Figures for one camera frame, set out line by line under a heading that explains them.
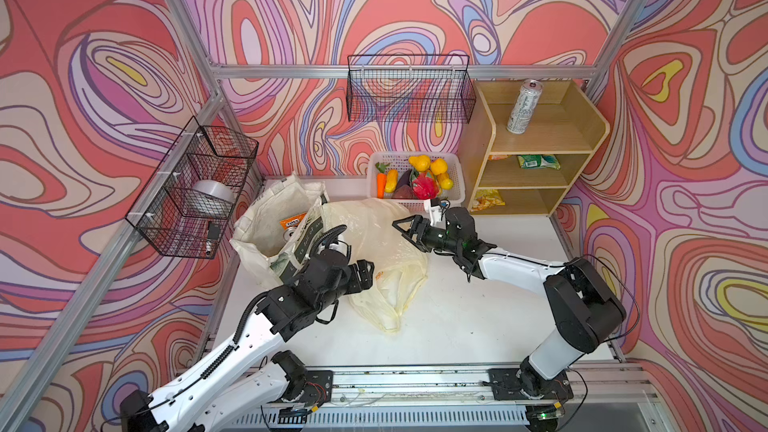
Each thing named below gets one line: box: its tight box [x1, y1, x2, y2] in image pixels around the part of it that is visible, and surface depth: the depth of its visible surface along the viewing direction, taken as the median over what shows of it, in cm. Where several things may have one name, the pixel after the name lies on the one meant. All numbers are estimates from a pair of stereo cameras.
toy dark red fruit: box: [392, 185, 413, 199], surface depth 107 cm
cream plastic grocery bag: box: [324, 198, 428, 332], surface depth 87 cm
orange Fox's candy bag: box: [280, 212, 306, 230], surface depth 91 cm
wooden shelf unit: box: [460, 80, 610, 217], surface depth 95 cm
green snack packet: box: [517, 154, 561, 170], surface depth 101 cm
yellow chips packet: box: [470, 189, 506, 212], surface depth 110 cm
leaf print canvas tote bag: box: [229, 173, 329, 287], surface depth 88 cm
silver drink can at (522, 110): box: [506, 79, 544, 135], surface depth 82 cm
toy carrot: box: [375, 162, 390, 199], surface depth 114 cm
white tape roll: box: [190, 180, 236, 217], surface depth 74 cm
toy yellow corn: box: [385, 169, 399, 193], surface depth 114 cm
